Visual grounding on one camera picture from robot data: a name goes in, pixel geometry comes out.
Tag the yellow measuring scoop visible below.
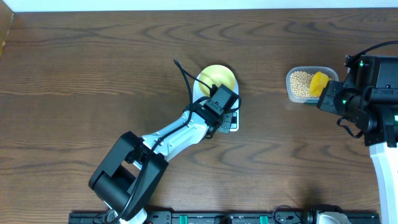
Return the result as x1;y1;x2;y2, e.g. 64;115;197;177
309;72;330;97

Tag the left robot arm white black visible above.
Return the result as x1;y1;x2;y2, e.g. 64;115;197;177
88;85;241;223

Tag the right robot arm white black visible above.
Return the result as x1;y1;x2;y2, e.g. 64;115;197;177
317;53;397;223

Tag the white digital kitchen scale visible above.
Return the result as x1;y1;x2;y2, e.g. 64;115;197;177
192;74;240;133

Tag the yellow plastic bowl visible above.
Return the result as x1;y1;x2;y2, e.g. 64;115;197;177
193;65;239;99

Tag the clear plastic bean container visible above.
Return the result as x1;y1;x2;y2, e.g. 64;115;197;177
286;66;339;105

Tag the pile of soybeans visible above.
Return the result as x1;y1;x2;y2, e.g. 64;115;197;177
290;71;314;98

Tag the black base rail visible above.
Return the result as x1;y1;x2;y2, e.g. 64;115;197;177
68;210;381;224

